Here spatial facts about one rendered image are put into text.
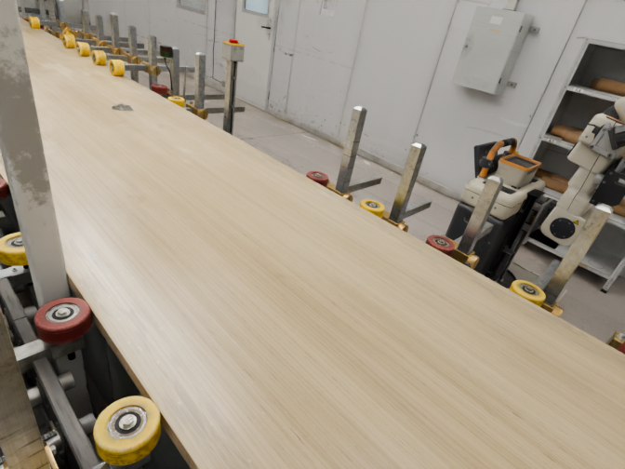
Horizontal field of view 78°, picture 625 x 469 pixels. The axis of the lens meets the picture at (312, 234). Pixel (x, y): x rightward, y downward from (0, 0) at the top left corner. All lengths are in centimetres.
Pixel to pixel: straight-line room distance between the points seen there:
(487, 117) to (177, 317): 356
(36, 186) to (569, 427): 95
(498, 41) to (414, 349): 321
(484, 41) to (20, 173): 348
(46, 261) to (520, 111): 362
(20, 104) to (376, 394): 69
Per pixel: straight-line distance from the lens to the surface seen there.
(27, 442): 59
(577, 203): 214
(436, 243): 115
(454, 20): 418
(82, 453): 68
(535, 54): 389
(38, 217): 79
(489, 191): 117
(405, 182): 128
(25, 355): 80
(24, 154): 75
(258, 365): 67
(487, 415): 74
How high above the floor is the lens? 141
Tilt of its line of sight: 30 degrees down
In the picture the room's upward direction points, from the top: 12 degrees clockwise
